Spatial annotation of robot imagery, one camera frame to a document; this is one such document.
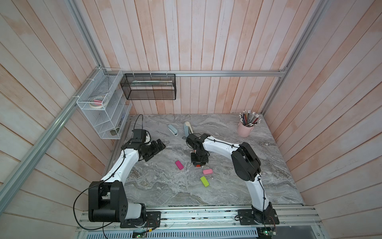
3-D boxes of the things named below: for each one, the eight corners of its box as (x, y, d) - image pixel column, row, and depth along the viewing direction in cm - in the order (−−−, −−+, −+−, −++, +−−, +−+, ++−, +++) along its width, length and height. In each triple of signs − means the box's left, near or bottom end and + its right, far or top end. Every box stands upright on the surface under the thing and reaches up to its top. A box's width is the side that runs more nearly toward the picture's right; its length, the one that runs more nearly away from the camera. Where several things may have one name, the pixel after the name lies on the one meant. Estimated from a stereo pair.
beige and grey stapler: (184, 137, 108) (184, 134, 105) (181, 126, 116) (180, 122, 112) (193, 135, 110) (193, 132, 106) (188, 124, 117) (188, 120, 113)
